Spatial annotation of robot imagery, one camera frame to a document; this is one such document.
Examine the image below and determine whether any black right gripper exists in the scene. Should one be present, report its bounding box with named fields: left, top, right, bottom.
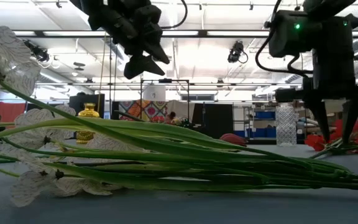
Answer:
left=275, top=14, right=358, bottom=146

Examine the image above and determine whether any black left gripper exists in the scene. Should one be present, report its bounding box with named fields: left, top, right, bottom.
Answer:
left=70, top=0, right=171, bottom=80

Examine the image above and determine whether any large white veined flower bunch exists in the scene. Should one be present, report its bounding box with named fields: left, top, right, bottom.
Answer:
left=0, top=17, right=358, bottom=208

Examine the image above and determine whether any red tulip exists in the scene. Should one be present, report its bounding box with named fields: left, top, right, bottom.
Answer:
left=219, top=133, right=249, bottom=147

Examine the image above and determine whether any clear crystal glass vase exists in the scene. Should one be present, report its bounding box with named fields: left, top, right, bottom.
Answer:
left=275, top=102, right=298, bottom=147

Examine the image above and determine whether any yellow glass vase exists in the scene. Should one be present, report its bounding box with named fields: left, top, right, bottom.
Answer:
left=75, top=102, right=101, bottom=146

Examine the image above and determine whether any grey padded roll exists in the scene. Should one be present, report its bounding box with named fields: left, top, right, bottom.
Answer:
left=296, top=117, right=319, bottom=129

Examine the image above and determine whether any white cylinder shade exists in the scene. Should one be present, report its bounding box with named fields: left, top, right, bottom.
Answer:
left=143, top=85, right=167, bottom=102

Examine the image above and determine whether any colourful patchwork quilt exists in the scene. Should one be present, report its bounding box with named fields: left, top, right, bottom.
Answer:
left=118, top=100, right=169, bottom=123

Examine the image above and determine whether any small blue storage bin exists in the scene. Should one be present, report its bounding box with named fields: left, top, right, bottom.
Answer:
left=254, top=111, right=277, bottom=120

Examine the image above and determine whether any wide blue storage bin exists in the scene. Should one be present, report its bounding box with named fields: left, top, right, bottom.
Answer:
left=233, top=127, right=277, bottom=139

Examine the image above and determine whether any black monitor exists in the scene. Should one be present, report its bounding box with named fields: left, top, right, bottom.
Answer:
left=68, top=93, right=106, bottom=119

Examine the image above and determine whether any black panel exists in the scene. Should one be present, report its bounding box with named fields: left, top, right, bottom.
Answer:
left=191, top=103, right=234, bottom=139

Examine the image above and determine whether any black ceiling spot lamp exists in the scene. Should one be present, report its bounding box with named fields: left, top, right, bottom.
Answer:
left=23, top=39, right=51, bottom=63

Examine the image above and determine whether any black metal frame stand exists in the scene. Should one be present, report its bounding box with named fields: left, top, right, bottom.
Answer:
left=139, top=78, right=191, bottom=138

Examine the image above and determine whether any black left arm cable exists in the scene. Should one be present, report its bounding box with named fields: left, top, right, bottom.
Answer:
left=161, top=0, right=188, bottom=30

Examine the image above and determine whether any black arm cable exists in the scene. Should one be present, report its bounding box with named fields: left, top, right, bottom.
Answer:
left=161, top=0, right=188, bottom=30
left=254, top=0, right=314, bottom=76

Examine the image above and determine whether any black overhead frame bar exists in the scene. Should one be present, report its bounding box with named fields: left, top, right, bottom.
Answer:
left=11, top=29, right=358, bottom=39

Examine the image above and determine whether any black hanging overhead camera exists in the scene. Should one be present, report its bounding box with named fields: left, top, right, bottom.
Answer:
left=227, top=40, right=249, bottom=65

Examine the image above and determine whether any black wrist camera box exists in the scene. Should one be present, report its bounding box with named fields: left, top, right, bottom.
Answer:
left=268, top=10, right=323, bottom=58

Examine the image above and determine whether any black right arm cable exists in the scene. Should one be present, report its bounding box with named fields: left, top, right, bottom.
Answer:
left=254, top=0, right=314, bottom=76

